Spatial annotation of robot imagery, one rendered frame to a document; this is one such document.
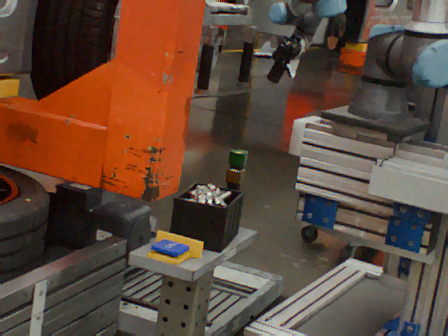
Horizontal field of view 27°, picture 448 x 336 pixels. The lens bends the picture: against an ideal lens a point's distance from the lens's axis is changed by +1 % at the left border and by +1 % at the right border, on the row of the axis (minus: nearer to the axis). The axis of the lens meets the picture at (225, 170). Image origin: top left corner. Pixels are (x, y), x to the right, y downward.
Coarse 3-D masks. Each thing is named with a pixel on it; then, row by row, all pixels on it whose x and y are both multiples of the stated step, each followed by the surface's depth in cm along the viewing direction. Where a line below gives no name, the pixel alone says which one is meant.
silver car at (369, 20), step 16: (240, 0) 530; (256, 0) 529; (272, 0) 530; (352, 0) 625; (368, 0) 621; (384, 0) 816; (400, 0) 721; (256, 16) 534; (336, 16) 588; (352, 16) 629; (368, 16) 628; (384, 16) 683; (400, 16) 735; (272, 32) 539; (288, 32) 540; (320, 32) 552; (336, 32) 588; (352, 32) 631; (368, 32) 643
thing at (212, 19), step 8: (208, 16) 271; (216, 16) 277; (224, 16) 283; (232, 16) 289; (240, 16) 295; (248, 16) 302; (208, 24) 272; (216, 24) 278; (224, 24) 284; (232, 24) 290; (240, 24) 297; (248, 24) 303
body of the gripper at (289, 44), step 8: (280, 40) 319; (288, 40) 322; (296, 40) 327; (280, 48) 319; (288, 48) 319; (296, 48) 317; (280, 56) 321; (288, 56) 320; (296, 56) 329; (280, 64) 321
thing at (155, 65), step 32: (128, 0) 229; (160, 0) 226; (192, 0) 230; (128, 32) 230; (160, 32) 227; (192, 32) 234; (128, 64) 232; (160, 64) 228; (192, 64) 239; (128, 96) 233; (160, 96) 230; (128, 128) 234; (160, 128) 231; (128, 160) 235; (160, 160) 234; (128, 192) 237; (160, 192) 238
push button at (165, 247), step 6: (162, 240) 219; (168, 240) 220; (156, 246) 214; (162, 246) 215; (168, 246) 216; (174, 246) 216; (180, 246) 217; (186, 246) 218; (162, 252) 214; (168, 252) 213; (174, 252) 213; (180, 252) 214
